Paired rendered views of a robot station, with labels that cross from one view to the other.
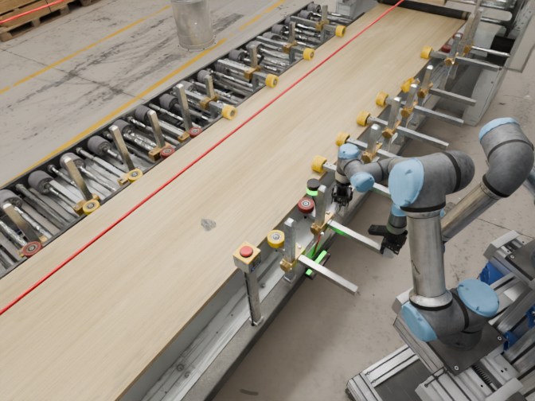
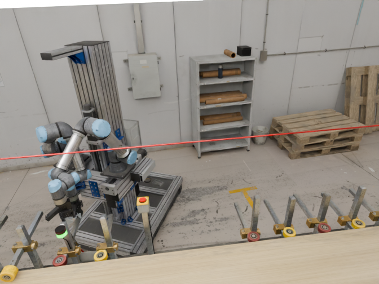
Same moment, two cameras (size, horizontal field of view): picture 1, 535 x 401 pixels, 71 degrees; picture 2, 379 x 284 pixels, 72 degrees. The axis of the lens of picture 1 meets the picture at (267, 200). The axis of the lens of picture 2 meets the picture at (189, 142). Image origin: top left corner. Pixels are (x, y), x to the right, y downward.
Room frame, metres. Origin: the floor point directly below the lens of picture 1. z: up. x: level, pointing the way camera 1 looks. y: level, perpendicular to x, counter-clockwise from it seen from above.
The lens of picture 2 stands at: (1.42, 1.17, 2.30)
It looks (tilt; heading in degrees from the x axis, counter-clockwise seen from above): 29 degrees down; 225
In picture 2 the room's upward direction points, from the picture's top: 2 degrees counter-clockwise
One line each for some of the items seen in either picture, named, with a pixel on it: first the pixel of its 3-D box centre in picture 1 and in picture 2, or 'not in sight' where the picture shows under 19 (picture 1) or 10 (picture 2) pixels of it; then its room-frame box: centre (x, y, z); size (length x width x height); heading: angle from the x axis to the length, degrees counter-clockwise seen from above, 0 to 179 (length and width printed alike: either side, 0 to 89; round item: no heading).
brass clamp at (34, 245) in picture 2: not in sight; (25, 246); (1.34, -0.42, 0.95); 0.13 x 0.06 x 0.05; 140
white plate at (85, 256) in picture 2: (319, 243); (81, 257); (1.09, -0.24, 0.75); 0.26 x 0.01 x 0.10; 140
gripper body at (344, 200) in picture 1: (342, 189); (64, 208); (1.08, -0.31, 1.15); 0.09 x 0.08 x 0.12; 160
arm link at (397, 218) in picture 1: (401, 212); (69, 187); (0.95, -0.53, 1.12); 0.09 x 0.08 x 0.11; 80
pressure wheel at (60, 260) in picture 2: (305, 210); (61, 265); (1.23, -0.19, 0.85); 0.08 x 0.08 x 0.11
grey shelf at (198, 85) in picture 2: not in sight; (221, 106); (-1.76, -1.20, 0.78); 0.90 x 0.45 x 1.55; 146
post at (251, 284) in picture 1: (252, 295); (148, 234); (0.74, 0.08, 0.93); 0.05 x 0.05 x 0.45; 50
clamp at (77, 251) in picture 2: (321, 222); (69, 252); (1.15, -0.26, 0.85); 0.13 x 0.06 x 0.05; 140
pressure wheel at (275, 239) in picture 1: (276, 243); (101, 260); (1.04, -0.03, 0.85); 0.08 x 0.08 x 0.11
